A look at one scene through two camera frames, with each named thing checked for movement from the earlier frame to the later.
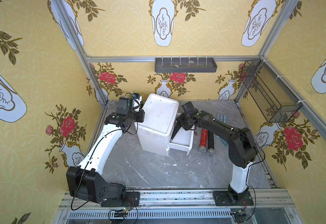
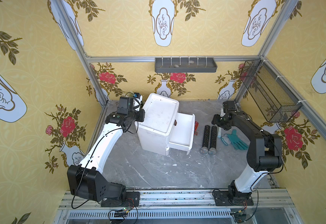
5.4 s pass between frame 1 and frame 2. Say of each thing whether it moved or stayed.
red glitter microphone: moved
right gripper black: moved
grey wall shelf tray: stayed
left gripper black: stayed
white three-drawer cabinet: stayed
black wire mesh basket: stayed
